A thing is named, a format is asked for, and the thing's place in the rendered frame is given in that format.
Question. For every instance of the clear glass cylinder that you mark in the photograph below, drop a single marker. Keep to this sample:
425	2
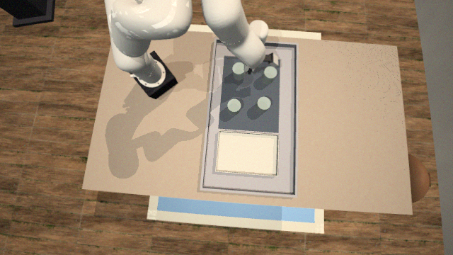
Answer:
263	104
238	71
268	75
233	106

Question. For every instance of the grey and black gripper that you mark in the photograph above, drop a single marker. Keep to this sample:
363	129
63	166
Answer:
247	69

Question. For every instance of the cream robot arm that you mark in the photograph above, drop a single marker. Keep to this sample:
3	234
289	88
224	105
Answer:
135	23

